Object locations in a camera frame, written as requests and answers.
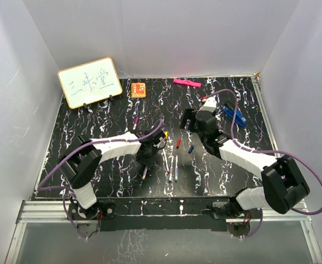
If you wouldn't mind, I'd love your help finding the white pen yellow end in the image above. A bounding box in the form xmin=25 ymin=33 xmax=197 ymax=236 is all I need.
xmin=142 ymin=167 xmax=148 ymax=180

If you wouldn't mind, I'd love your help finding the white pen red end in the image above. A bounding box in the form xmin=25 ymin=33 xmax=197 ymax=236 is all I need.
xmin=162 ymin=149 xmax=170 ymax=174

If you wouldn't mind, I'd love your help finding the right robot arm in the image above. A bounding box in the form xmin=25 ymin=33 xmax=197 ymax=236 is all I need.
xmin=180 ymin=98 xmax=310 ymax=218

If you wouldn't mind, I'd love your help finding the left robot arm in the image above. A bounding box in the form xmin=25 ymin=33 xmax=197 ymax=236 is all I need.
xmin=59 ymin=129 xmax=166 ymax=219

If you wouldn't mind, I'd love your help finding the white pen green end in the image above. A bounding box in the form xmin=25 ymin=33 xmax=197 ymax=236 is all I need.
xmin=169 ymin=156 xmax=174 ymax=183

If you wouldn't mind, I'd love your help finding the blue pen cap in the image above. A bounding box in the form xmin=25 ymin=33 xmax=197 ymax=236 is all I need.
xmin=188 ymin=145 xmax=194 ymax=153

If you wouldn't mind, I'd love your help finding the red pen cap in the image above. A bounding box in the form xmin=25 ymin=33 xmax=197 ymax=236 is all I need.
xmin=176 ymin=139 xmax=181 ymax=149

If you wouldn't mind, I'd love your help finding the white pen blue end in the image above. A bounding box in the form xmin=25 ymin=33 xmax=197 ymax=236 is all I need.
xmin=174 ymin=155 xmax=178 ymax=183

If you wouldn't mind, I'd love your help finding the blue stapler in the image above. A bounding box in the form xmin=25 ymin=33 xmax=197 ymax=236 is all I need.
xmin=222 ymin=101 xmax=247 ymax=127

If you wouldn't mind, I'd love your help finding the pink plastic piece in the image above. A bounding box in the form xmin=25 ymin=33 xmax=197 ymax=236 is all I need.
xmin=173 ymin=78 xmax=202 ymax=87

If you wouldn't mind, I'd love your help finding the orange notepad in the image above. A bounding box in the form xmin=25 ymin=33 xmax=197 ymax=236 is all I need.
xmin=131 ymin=82 xmax=146 ymax=98

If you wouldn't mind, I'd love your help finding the small whiteboard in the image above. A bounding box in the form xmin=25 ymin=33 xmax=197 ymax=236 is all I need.
xmin=57 ymin=57 xmax=123 ymax=109

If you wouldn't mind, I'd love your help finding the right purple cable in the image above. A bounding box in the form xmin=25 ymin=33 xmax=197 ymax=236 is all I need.
xmin=204 ymin=89 xmax=322 ymax=239

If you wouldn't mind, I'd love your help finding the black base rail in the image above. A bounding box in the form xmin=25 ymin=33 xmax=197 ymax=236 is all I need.
xmin=65 ymin=197 xmax=262 ymax=236

